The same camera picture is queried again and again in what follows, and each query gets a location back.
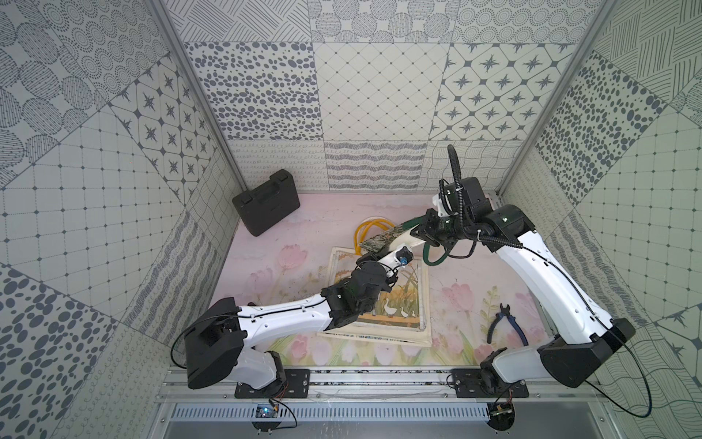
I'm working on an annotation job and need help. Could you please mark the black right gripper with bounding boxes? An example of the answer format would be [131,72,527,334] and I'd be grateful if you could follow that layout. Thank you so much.
[409,207,473,251]

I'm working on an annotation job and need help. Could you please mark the yellow handled white bag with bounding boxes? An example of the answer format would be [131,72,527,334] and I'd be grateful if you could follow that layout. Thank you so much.
[322,217,433,333]

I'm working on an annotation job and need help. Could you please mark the green handled exhibition tote bag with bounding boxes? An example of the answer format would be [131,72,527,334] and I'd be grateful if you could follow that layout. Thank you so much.
[354,216,458,266]

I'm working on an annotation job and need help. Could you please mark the starry night canvas tote bag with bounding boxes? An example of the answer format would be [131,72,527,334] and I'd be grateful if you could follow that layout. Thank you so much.
[318,318,433,348]

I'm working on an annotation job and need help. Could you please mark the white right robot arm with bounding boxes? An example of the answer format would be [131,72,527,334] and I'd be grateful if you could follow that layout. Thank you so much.
[410,177,635,394]

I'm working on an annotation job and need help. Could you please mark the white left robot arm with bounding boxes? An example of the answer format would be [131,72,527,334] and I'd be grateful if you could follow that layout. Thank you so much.
[178,260,398,395]

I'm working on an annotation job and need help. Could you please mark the pink floral table mat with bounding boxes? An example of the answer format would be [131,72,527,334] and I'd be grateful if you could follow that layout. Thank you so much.
[214,194,548,366]

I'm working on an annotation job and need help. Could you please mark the black plastic tool case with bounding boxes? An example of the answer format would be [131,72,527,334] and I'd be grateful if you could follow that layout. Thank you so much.
[232,169,301,237]

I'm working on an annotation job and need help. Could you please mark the left circuit board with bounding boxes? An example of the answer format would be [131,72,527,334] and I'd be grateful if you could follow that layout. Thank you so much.
[252,404,282,432]

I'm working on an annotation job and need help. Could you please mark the circuit board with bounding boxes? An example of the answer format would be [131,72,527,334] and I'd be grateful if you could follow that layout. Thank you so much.
[486,402,516,432]
[252,404,282,432]

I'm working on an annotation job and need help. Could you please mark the right circuit board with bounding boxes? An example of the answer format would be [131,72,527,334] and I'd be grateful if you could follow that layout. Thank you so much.
[486,402,516,432]

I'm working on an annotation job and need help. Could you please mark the black corrugated cable hose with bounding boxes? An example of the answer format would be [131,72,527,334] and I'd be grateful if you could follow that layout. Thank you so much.
[446,143,467,221]

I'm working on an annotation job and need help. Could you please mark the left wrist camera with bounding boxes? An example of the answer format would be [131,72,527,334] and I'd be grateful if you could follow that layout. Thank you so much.
[380,245,414,274]

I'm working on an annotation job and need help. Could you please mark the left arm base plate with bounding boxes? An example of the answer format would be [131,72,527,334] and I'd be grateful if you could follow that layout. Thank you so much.
[235,369,311,400]

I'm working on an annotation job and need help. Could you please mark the blue handled pliers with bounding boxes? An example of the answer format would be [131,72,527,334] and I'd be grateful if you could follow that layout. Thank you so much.
[485,303,530,347]

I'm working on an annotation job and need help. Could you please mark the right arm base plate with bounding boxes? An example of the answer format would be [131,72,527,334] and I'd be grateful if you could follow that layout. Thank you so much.
[446,368,529,399]

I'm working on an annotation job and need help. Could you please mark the aluminium mounting rail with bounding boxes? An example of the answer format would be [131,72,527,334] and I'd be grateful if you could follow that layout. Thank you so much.
[156,367,604,402]

